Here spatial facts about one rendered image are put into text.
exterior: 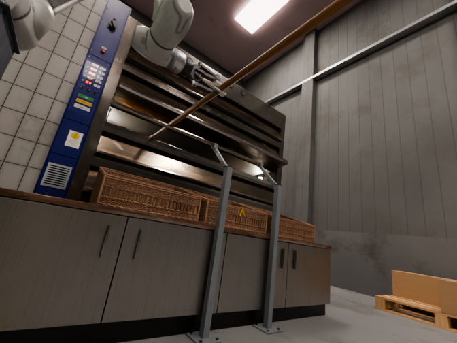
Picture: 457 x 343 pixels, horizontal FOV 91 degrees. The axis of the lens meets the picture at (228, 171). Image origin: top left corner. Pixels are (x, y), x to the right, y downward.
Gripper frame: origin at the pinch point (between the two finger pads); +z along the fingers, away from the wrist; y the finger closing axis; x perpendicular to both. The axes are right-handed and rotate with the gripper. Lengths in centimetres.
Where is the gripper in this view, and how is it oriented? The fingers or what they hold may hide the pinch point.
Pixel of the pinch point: (219, 88)
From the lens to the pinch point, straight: 115.6
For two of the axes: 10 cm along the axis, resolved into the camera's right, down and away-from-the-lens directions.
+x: 6.2, -1.4, -7.7
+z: 7.7, 2.9, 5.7
